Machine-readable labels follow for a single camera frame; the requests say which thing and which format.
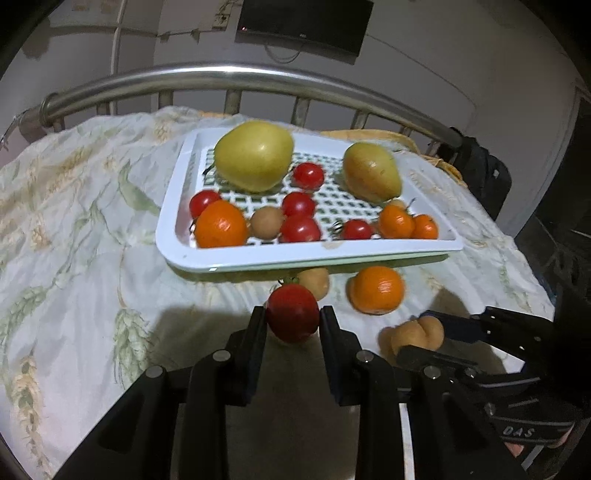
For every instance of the white wall pipe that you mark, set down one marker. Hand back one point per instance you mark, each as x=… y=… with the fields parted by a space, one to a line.
x=117 y=41

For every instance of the leaf-print blanket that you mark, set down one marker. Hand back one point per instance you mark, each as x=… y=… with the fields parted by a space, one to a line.
x=69 y=207

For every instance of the orange tangerine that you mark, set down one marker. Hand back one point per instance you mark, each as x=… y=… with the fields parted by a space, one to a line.
x=425 y=226
x=396 y=221
x=376 y=290
x=220 y=224

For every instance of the person's right hand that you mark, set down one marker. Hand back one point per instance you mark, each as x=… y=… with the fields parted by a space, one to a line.
x=516 y=450

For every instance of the red cherry tomato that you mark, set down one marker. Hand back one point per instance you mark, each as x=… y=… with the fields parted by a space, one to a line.
x=292 y=313
x=308 y=175
x=356 y=229
x=300 y=229
x=298 y=204
x=204 y=203

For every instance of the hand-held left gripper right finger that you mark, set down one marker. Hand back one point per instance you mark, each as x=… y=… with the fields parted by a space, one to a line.
x=337 y=355

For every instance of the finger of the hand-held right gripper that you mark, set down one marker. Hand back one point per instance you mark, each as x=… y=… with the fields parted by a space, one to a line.
x=461 y=328
x=429 y=359

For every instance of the brown longan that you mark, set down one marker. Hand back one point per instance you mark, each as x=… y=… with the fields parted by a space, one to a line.
x=266 y=222
x=397 y=202
x=415 y=334
x=314 y=281

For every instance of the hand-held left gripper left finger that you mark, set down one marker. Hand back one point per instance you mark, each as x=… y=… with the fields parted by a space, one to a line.
x=251 y=355

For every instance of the white wall socket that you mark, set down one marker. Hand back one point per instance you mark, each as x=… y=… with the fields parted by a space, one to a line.
x=221 y=19

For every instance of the yellow-green pear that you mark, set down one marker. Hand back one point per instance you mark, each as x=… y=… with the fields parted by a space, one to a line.
x=371 y=170

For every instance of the white plastic grid tray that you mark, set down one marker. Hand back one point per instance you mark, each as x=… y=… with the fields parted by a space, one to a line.
x=258 y=259

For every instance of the round yellow pear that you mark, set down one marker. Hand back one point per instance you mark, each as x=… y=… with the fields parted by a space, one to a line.
x=254 y=154

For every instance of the black bag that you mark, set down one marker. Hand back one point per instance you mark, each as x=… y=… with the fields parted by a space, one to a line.
x=480 y=170

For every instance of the black wall television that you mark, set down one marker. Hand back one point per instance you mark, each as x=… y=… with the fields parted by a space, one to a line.
x=300 y=18

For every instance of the metal bed rail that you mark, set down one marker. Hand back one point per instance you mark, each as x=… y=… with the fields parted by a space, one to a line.
x=184 y=76

